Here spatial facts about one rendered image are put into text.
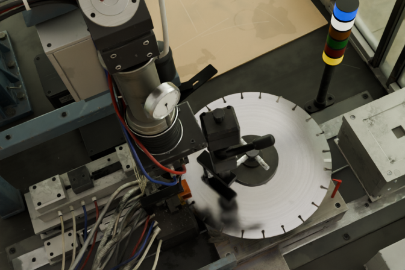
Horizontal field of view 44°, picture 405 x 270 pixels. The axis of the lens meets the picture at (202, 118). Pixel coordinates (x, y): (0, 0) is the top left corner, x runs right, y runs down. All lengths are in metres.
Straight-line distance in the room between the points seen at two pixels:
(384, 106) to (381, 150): 0.11
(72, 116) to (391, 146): 0.69
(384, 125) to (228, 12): 0.59
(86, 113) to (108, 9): 0.58
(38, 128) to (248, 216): 0.46
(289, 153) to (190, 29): 0.57
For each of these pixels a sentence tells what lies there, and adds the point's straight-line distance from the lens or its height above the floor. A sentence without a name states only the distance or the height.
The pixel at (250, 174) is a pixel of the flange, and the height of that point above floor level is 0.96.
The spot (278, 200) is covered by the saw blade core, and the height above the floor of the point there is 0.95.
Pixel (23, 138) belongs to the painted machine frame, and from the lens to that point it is 1.08.
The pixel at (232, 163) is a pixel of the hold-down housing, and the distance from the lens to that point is 0.90.
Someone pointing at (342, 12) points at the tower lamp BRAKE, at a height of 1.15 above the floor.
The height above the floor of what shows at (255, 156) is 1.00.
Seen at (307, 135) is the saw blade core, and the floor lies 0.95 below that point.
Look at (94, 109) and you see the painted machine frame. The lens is 1.06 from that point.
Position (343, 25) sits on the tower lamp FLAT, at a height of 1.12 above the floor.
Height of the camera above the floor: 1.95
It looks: 63 degrees down
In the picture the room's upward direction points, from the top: 10 degrees counter-clockwise
